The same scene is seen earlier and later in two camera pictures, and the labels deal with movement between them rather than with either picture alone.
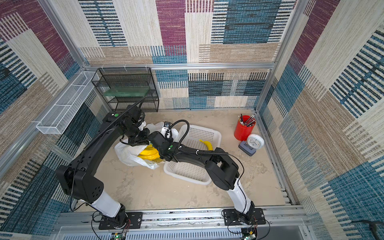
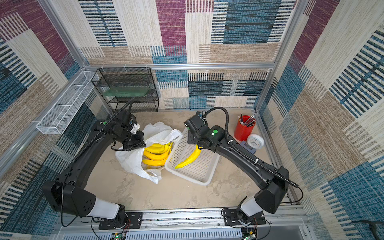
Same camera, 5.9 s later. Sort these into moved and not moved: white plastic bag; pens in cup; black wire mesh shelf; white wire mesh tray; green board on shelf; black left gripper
Moved: white plastic bag; black left gripper
Not moved: white wire mesh tray; pens in cup; green board on shelf; black wire mesh shelf
